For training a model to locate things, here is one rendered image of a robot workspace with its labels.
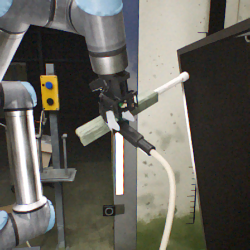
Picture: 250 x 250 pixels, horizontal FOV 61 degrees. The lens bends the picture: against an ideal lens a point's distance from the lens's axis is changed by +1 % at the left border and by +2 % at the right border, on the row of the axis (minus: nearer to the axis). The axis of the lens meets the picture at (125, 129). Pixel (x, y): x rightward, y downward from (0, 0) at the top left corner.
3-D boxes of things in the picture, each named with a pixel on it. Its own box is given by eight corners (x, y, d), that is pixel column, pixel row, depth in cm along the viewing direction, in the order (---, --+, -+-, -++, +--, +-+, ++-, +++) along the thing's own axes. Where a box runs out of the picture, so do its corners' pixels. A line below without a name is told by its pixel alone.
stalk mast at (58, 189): (66, 245, 198) (54, 64, 166) (65, 250, 192) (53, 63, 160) (59, 246, 197) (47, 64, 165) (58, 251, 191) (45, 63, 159)
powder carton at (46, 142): (25, 152, 335) (32, 129, 331) (53, 158, 349) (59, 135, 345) (19, 164, 284) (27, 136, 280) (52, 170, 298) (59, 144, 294)
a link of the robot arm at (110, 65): (81, 52, 50) (114, 39, 54) (86, 71, 53) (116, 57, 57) (102, 61, 44) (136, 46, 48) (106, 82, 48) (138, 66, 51)
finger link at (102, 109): (102, 125, 61) (100, 98, 56) (100, 123, 62) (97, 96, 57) (116, 119, 63) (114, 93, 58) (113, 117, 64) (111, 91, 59)
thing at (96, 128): (114, 172, 49) (70, 126, 64) (117, 183, 53) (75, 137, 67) (234, 87, 69) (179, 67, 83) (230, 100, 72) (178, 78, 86)
